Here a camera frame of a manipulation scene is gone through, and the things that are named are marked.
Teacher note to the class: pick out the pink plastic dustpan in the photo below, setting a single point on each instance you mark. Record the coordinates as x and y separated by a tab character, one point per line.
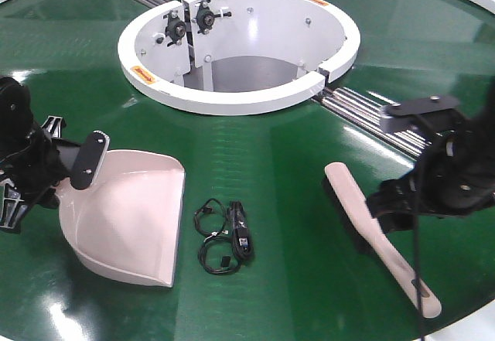
125	226

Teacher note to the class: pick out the orange warning label rear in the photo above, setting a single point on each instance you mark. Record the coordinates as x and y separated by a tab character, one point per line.
320	2

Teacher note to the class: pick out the orange warning label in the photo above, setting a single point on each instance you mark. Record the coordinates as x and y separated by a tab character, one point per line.
320	2
143	74

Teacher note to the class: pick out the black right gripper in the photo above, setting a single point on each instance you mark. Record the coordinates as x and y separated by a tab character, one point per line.
455	177

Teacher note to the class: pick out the green conveyor belt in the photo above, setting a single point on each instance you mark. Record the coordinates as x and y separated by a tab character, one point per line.
262	254

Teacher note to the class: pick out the black bearing right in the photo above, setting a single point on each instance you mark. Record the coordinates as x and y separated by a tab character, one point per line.
205	17

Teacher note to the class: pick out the white inner ring guard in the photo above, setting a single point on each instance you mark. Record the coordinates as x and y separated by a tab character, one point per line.
269	55

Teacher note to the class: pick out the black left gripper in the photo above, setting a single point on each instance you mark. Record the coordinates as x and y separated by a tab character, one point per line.
32	172

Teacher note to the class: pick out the pink hand brush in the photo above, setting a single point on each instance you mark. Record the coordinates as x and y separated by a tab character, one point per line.
354	205

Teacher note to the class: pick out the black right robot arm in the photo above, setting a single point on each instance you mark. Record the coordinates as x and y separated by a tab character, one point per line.
485	118

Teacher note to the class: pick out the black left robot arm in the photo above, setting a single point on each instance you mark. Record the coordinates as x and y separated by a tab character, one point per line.
16	116

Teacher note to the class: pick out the black bearing left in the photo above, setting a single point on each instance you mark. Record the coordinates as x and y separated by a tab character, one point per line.
175	29

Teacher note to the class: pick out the steel rollers right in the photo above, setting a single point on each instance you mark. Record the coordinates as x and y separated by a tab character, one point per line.
363	110

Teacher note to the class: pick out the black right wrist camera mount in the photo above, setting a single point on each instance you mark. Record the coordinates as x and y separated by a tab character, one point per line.
437	111

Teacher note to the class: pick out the orange warning label front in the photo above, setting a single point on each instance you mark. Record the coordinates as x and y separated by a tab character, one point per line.
143	74

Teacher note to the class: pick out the black bearing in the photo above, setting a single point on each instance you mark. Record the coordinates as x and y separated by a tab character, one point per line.
175	29
205	17

